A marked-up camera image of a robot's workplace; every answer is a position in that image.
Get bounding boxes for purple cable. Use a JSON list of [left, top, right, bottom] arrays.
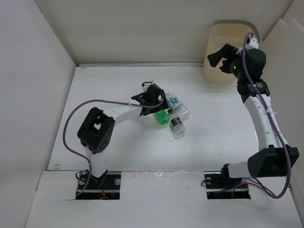
[[219, 31, 292, 199], [62, 81, 166, 199]]

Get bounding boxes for green white label bottle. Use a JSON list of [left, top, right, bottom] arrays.
[[166, 93, 190, 120]]

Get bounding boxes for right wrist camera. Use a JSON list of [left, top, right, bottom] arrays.
[[245, 36, 259, 50]]

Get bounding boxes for cream plastic waste bin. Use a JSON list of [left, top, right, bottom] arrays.
[[203, 19, 262, 85]]

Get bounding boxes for black label pepsi bottle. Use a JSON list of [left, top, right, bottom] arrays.
[[168, 109, 186, 138]]

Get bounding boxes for green plastic soda bottle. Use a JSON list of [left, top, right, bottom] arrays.
[[155, 110, 169, 125]]

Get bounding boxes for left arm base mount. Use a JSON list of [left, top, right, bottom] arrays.
[[76, 170, 122, 200]]

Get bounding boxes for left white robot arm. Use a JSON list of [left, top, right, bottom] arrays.
[[77, 83, 168, 188]]

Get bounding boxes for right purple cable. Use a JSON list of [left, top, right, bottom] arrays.
[[219, 31, 292, 199]]

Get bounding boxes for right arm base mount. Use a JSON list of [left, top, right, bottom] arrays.
[[201, 167, 251, 200]]

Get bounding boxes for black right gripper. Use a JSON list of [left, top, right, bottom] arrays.
[[208, 43, 247, 80]]

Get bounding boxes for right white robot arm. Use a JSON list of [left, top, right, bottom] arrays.
[[207, 44, 299, 187]]

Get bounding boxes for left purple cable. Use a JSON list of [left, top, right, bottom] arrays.
[[62, 81, 166, 199]]

